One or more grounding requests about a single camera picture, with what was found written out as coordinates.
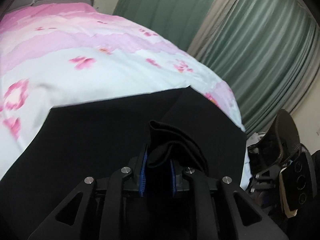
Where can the black pants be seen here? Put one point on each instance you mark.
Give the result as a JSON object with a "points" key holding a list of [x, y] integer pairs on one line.
{"points": [[100, 142]]}

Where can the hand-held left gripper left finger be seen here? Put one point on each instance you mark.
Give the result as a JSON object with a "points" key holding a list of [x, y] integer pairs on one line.
{"points": [[143, 177]]}

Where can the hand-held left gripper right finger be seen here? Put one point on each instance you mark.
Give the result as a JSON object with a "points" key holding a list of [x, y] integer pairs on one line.
{"points": [[173, 180]]}

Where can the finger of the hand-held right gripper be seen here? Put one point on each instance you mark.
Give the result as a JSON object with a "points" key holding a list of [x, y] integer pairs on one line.
{"points": [[261, 155]]}

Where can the pink floral bedspread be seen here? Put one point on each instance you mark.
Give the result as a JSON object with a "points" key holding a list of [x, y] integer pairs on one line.
{"points": [[75, 42]]}

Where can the beige curtain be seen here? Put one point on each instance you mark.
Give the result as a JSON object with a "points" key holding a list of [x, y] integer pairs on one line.
{"points": [[212, 25]]}

